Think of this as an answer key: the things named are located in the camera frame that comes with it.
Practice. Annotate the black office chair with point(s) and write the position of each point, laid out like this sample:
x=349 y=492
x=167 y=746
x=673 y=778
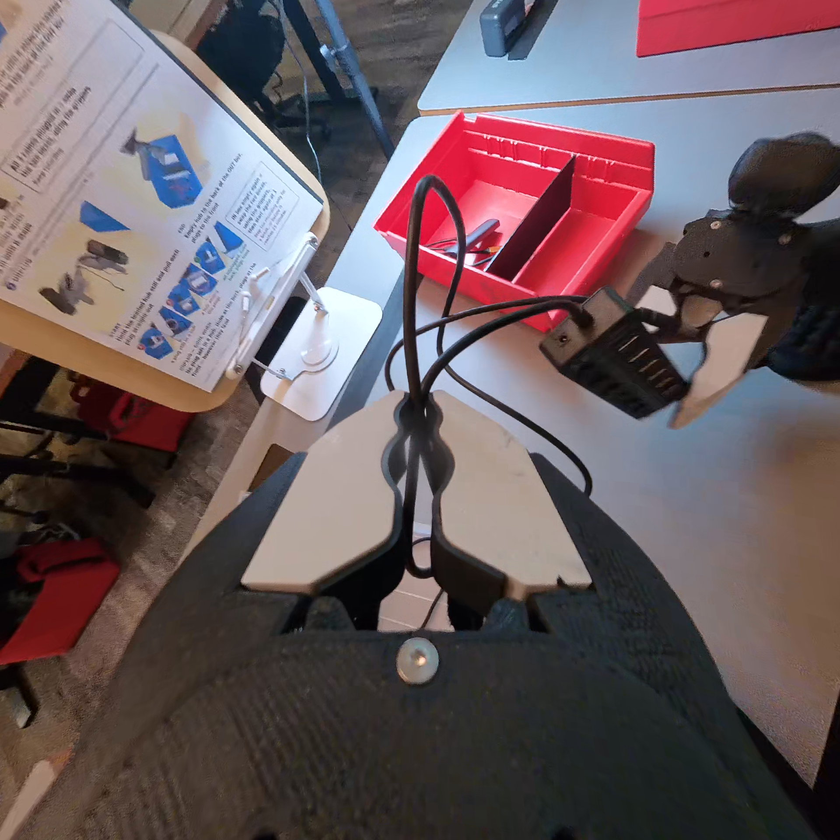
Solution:
x=243 y=46

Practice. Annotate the black usb hub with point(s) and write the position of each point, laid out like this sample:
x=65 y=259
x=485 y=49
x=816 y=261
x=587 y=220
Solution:
x=610 y=354

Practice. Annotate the red bag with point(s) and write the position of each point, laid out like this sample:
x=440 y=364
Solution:
x=59 y=597
x=138 y=413

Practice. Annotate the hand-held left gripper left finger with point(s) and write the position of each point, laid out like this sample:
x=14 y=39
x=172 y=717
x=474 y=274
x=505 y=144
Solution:
x=328 y=512

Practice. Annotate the red ribbed bin white label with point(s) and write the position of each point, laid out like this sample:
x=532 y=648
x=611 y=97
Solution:
x=722 y=26

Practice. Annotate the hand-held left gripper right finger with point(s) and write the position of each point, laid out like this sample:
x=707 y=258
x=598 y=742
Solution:
x=512 y=512

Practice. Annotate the dark grey device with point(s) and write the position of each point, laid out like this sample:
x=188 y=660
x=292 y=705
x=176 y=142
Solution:
x=505 y=26

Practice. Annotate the red plastic bin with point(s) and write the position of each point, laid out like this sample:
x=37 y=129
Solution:
x=590 y=229

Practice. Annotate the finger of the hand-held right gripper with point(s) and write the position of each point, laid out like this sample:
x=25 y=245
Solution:
x=656 y=298
x=732 y=348

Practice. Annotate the printed sign board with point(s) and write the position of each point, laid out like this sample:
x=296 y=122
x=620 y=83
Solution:
x=131 y=197

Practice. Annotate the black bin divider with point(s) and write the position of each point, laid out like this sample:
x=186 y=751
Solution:
x=538 y=223

